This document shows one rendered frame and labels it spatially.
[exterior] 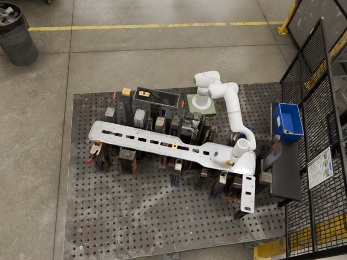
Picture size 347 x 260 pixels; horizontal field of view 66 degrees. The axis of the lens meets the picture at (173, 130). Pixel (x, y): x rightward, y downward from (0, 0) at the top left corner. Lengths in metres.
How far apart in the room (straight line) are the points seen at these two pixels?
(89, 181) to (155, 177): 0.57
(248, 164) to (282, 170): 0.27
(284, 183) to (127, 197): 1.26
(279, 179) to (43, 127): 2.77
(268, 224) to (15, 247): 2.40
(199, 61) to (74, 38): 1.98
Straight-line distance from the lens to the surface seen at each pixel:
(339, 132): 1.99
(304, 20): 4.71
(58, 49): 4.50
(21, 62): 4.36
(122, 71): 4.02
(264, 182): 2.18
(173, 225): 2.27
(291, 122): 2.56
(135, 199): 2.32
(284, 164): 2.32
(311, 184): 2.15
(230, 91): 1.89
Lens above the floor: 2.92
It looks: 59 degrees down
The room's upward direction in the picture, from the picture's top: 8 degrees clockwise
